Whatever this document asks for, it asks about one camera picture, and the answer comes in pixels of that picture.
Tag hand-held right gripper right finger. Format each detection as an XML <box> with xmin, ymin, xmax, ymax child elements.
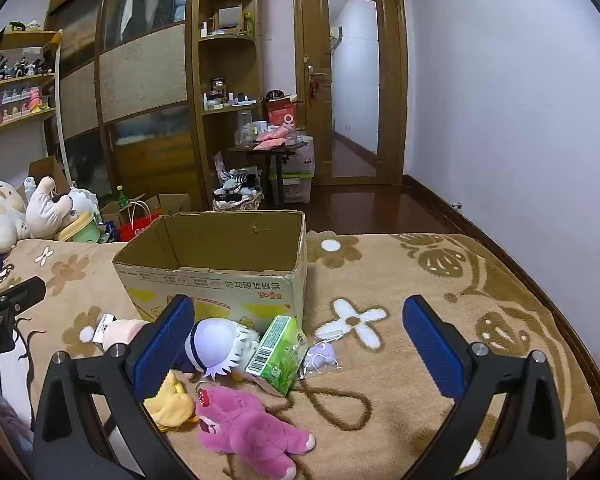
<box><xmin>402</xmin><ymin>295</ymin><xmax>568</xmax><ymax>480</ymax></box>

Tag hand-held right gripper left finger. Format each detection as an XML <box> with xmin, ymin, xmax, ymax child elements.
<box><xmin>32</xmin><ymin>294</ymin><xmax>201</xmax><ymax>480</ymax></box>

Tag pink round plush toy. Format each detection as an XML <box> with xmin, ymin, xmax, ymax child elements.
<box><xmin>92</xmin><ymin>314</ymin><xmax>153</xmax><ymax>356</ymax></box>

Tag white-haired plush doll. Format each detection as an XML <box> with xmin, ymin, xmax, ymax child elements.
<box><xmin>172</xmin><ymin>317</ymin><xmax>261</xmax><ymax>380</ymax></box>

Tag yellow plush toy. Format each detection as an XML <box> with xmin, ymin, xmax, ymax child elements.
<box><xmin>144</xmin><ymin>370</ymin><xmax>198</xmax><ymax>433</ymax></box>

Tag purple plush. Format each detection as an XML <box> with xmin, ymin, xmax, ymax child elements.
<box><xmin>300</xmin><ymin>337</ymin><xmax>342</xmax><ymax>378</ymax></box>

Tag pink bear plush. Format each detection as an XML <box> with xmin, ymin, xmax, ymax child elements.
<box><xmin>194</xmin><ymin>384</ymin><xmax>316</xmax><ymax>478</ymax></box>

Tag green tissue packet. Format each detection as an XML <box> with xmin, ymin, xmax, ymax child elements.
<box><xmin>244</xmin><ymin>315</ymin><xmax>310</xmax><ymax>397</ymax></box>

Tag printed cardboard box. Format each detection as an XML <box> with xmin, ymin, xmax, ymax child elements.
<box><xmin>112</xmin><ymin>210</ymin><xmax>308</xmax><ymax>328</ymax></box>

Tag white plush with pink feet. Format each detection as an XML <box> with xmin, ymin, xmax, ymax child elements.
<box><xmin>25</xmin><ymin>176</ymin><xmax>101</xmax><ymax>241</ymax></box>

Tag brown floral blanket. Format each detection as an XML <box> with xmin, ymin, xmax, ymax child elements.
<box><xmin>0</xmin><ymin>232</ymin><xmax>600</xmax><ymax>480</ymax></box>

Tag green and yellow plush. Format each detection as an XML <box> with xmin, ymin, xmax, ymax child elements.
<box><xmin>55</xmin><ymin>210</ymin><xmax>101</xmax><ymax>243</ymax></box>

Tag tall brown cardboard box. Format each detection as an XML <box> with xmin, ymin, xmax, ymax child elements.
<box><xmin>27</xmin><ymin>156</ymin><xmax>78</xmax><ymax>196</ymax></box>

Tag red paper bag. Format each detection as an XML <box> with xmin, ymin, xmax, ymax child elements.
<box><xmin>117</xmin><ymin>200</ymin><xmax>161</xmax><ymax>242</ymax></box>

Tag open brown cardboard box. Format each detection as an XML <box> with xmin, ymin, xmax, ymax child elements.
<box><xmin>100</xmin><ymin>192</ymin><xmax>193</xmax><ymax>228</ymax></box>

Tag woven basket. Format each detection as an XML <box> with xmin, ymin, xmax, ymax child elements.
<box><xmin>212</xmin><ymin>187</ymin><xmax>263</xmax><ymax>211</ymax></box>

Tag row of pink figurines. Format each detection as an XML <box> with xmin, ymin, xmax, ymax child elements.
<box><xmin>0</xmin><ymin>87</ymin><xmax>51</xmax><ymax>126</ymax></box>

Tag striped plush toy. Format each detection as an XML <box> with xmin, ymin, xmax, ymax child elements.
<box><xmin>217</xmin><ymin>167</ymin><xmax>258</xmax><ymax>196</ymax></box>

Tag figurine display shelf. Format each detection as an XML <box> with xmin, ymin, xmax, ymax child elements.
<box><xmin>0</xmin><ymin>30</ymin><xmax>63</xmax><ymax>136</ymax></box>

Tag row of dark figurines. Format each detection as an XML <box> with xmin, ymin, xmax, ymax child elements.
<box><xmin>0</xmin><ymin>55</ymin><xmax>53</xmax><ymax>83</ymax></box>

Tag white storage bin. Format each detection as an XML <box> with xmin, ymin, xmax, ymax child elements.
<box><xmin>270</xmin><ymin>137</ymin><xmax>315</xmax><ymax>205</ymax></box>

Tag small dark table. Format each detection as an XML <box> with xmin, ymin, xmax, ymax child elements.
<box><xmin>227</xmin><ymin>140</ymin><xmax>308</xmax><ymax>206</ymax></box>

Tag clear jar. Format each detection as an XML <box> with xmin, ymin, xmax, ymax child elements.
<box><xmin>235</xmin><ymin>110</ymin><xmax>255</xmax><ymax>146</ymax></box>

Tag pink packets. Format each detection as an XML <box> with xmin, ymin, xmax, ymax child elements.
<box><xmin>252</xmin><ymin>127</ymin><xmax>301</xmax><ymax>151</ymax></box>

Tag wooden wardrobe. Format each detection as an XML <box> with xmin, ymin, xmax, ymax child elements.
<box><xmin>45</xmin><ymin>0</ymin><xmax>206</xmax><ymax>211</ymax></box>

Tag red box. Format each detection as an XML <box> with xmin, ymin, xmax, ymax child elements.
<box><xmin>265</xmin><ymin>97</ymin><xmax>301</xmax><ymax>131</ymax></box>

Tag wooden corner shelf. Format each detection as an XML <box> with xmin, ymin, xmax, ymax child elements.
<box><xmin>190</xmin><ymin>0</ymin><xmax>263</xmax><ymax>211</ymax></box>

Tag wooden door with glass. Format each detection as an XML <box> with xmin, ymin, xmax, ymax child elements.
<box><xmin>292</xmin><ymin>0</ymin><xmax>411</xmax><ymax>188</ymax></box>

